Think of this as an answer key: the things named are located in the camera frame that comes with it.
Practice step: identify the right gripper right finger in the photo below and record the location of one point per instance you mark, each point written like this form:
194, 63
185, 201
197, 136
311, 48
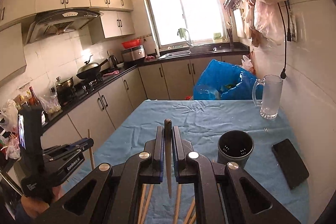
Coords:
224, 193

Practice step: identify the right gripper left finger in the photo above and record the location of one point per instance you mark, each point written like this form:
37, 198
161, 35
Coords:
110, 194

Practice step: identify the wooden chopstick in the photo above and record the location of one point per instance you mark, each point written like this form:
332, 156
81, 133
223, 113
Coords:
177, 204
91, 153
141, 202
190, 211
145, 209
192, 219

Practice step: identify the dark chopstick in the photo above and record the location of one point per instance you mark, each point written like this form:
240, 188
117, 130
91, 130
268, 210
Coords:
168, 130

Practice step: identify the lower kitchen cabinets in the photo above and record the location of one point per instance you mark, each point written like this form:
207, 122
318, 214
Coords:
126, 92

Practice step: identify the kitchen window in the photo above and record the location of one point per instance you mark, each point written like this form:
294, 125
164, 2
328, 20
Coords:
178, 23

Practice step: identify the person left hand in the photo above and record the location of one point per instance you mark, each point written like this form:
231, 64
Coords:
33, 207

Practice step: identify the black utensil holder cup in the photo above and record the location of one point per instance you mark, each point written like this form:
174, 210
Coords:
235, 146

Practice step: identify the blue towel table cover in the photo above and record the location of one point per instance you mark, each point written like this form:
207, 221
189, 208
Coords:
202, 123

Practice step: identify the black smartphone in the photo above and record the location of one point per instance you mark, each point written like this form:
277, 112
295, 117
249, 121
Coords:
290, 162

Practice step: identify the metal pot with lid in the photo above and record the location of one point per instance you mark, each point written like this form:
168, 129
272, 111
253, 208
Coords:
64, 88

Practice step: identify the black wok on stove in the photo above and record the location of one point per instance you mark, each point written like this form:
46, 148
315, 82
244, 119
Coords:
89, 71

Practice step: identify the clear glass mug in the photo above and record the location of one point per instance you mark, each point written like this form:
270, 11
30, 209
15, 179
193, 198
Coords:
271, 95

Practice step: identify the blue plastic bag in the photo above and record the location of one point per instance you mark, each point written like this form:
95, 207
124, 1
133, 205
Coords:
224, 81

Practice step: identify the range hood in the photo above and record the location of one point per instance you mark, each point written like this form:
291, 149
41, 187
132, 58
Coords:
58, 22

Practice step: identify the silver rice cooker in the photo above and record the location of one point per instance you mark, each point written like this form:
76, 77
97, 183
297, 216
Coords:
133, 54

